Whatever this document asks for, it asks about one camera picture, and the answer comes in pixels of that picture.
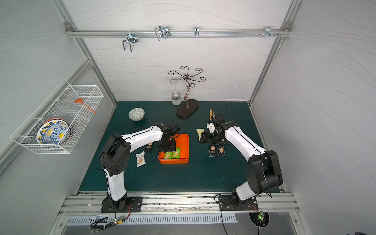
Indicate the white wire basket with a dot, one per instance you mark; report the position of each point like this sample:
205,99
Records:
60,103

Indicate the metal bracket hook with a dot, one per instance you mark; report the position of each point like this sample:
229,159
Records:
268,33

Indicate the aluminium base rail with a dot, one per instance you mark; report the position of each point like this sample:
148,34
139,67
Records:
90,203

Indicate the white cookie packet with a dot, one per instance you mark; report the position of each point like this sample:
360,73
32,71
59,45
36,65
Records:
141,159

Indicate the orange storage box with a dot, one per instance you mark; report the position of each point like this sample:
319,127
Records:
182,142

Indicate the dark metal cup stand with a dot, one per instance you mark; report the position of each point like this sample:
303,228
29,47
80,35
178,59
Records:
190,105

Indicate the metal double hook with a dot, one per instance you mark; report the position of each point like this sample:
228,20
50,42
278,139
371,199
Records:
130,41

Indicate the metal loop hook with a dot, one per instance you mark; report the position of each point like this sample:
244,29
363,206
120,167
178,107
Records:
162,32

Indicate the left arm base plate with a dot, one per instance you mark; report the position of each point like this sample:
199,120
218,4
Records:
126,204

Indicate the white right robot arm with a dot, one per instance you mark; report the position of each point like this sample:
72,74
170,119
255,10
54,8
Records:
264,171

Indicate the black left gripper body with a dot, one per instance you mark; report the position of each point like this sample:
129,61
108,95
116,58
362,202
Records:
166,144

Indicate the white vented cable duct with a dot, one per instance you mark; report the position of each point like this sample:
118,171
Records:
154,219

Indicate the small metal hook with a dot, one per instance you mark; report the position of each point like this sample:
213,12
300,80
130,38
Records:
196,32

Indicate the black cookie packet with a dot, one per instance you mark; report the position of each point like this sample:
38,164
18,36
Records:
221,150
149,147
212,151

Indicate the green cookie packet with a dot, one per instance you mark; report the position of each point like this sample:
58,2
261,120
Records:
168,155
176,154

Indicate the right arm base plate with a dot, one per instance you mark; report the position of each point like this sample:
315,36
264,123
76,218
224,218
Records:
231,203

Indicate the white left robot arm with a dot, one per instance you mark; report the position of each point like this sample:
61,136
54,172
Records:
115,155

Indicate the clear wine glass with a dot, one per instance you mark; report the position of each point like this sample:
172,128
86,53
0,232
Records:
175,96

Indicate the aluminium top rail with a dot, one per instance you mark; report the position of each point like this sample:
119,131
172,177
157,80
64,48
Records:
177,33

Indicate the blue yellow patterned plate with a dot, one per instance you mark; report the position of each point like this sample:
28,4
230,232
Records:
52,132

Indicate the green patterned bowl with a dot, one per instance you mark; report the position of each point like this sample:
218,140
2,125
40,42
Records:
136,114

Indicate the yellow cookie packet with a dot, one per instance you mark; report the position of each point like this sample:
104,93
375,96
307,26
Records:
200,132

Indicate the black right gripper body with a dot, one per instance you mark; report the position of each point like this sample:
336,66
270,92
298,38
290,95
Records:
207,138

